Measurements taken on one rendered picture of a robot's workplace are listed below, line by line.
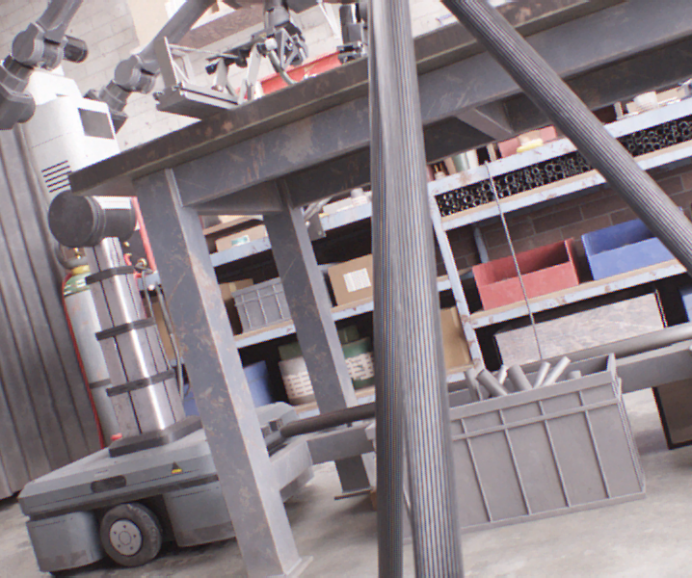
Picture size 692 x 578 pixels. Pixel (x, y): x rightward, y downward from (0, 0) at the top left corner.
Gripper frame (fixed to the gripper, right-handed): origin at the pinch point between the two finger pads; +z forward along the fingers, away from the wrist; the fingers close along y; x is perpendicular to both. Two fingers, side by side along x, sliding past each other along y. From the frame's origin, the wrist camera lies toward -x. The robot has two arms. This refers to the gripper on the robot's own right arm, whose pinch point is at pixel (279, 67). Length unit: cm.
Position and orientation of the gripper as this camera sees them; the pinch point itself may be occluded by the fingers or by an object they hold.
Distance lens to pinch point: 179.3
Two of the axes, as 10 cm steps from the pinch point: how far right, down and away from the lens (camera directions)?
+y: -9.1, 2.7, 3.2
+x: -4.1, -4.0, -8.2
